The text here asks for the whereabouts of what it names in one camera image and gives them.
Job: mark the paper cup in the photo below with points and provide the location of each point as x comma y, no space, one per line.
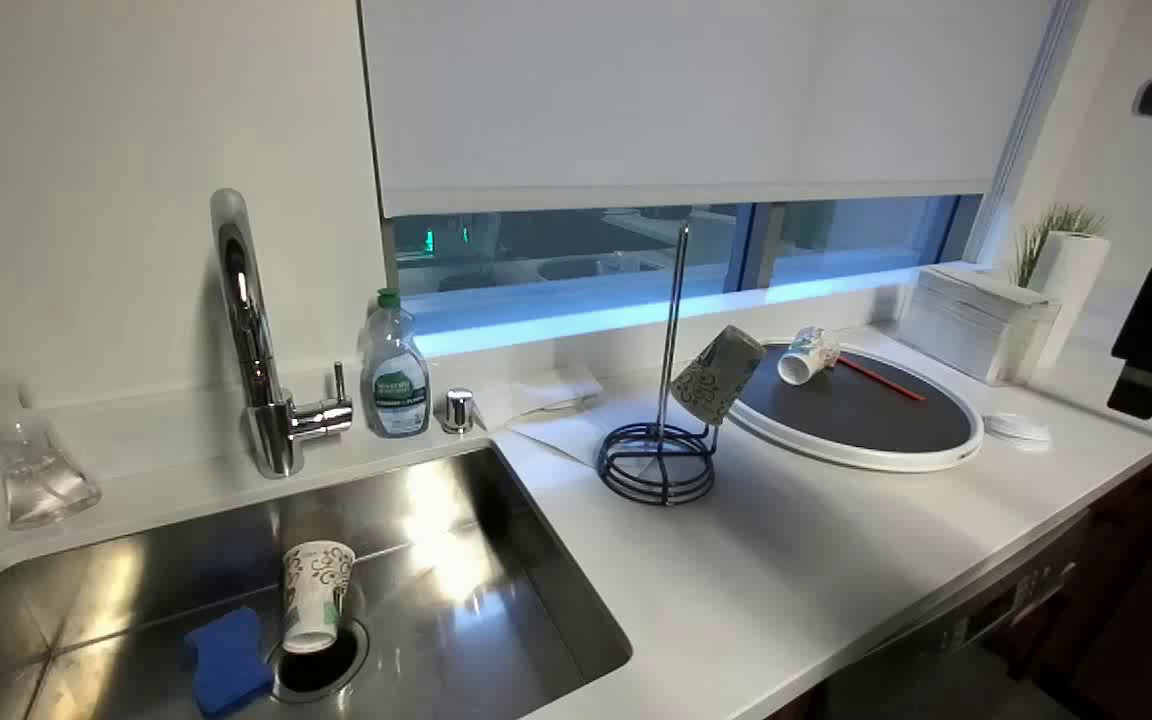
713,380
313,595

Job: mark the white patterned cup on tray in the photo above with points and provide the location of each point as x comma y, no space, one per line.
805,357

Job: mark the paper cup in sink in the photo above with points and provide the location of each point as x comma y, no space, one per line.
313,595

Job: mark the white plastic cup lid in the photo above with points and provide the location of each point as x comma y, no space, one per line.
1017,428

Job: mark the small chrome sink knob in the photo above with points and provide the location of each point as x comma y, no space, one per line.
459,409

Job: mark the green dish soap bottle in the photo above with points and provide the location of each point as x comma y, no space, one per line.
394,373

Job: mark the stainless steel sink basin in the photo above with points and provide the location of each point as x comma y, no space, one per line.
421,595

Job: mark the white roller window blind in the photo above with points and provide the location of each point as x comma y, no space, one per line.
503,104

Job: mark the round black white-rimmed tray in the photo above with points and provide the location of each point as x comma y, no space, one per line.
849,422

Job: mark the chrome kitchen faucet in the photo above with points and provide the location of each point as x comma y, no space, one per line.
278,428

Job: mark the white box on counter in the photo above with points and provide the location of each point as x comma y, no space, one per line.
969,320

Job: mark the blue sponge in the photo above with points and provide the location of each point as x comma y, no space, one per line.
226,661

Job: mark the potted green plant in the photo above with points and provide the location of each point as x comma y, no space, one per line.
1062,260

